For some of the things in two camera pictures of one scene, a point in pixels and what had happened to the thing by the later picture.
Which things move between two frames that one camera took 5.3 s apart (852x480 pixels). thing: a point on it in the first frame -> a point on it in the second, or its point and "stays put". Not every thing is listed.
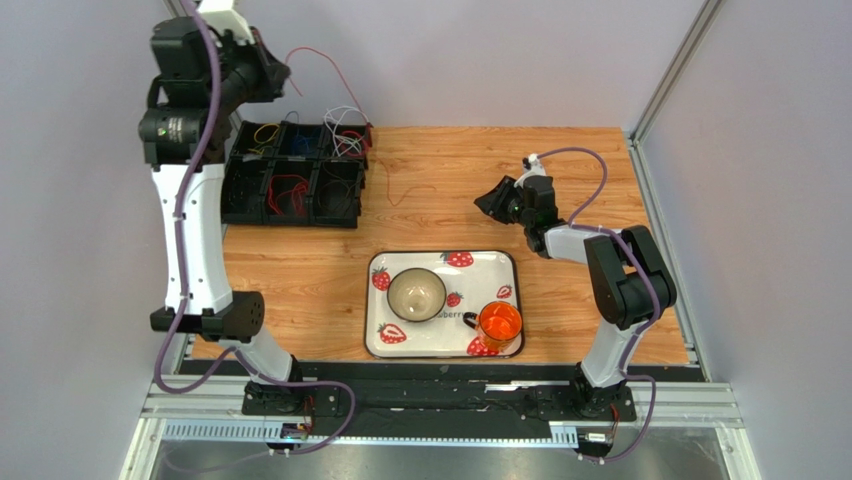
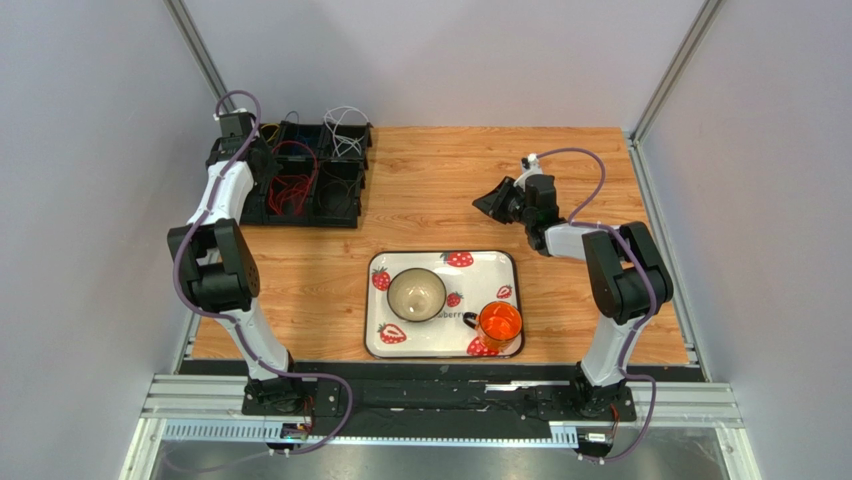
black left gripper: x=274 y=74 -> x=270 y=167
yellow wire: x=267 y=140 stays put
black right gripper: x=513 y=202 stays put
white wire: x=346 y=139 stays put
